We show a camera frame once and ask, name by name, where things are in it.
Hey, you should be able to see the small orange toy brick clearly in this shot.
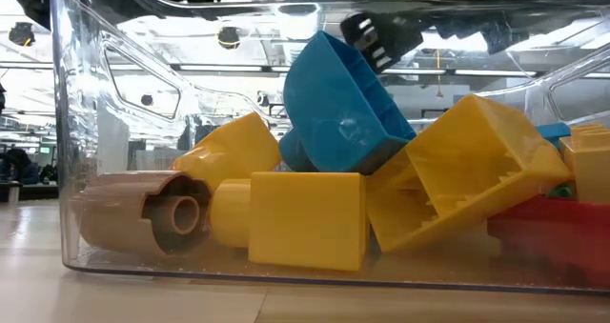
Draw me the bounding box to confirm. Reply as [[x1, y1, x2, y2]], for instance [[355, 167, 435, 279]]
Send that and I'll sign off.
[[558, 122, 610, 205]]

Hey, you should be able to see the large clear plastic bin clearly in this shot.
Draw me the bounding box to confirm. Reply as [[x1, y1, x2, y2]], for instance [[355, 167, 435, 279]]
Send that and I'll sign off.
[[50, 0, 610, 295]]

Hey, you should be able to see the person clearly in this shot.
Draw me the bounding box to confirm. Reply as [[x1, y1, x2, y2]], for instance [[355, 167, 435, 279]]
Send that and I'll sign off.
[[0, 147, 40, 187]]

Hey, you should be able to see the blue sloped toy brick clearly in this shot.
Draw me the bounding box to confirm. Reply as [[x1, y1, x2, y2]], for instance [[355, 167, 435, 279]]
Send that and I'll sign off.
[[278, 30, 418, 175]]

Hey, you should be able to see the red long toy brick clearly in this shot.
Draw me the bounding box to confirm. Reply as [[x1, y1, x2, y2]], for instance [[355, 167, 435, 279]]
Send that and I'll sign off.
[[486, 196, 610, 290]]

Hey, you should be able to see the brown toy brick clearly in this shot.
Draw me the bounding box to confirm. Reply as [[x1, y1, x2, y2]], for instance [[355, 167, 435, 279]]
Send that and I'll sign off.
[[78, 170, 214, 257]]

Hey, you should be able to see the white pillar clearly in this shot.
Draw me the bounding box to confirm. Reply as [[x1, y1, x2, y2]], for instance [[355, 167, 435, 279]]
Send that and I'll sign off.
[[97, 111, 131, 174]]

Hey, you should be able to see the black ceiling device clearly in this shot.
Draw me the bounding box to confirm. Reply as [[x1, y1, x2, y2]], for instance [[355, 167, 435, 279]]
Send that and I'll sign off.
[[8, 21, 35, 47], [217, 26, 241, 50]]

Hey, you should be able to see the yellow two-stud toy brick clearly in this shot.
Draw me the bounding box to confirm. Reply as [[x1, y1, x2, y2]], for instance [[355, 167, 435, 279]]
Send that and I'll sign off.
[[209, 171, 369, 273]]

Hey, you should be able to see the silver round ventilation duct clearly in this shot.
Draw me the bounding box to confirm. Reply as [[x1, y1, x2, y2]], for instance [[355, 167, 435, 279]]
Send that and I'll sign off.
[[274, 0, 325, 43]]

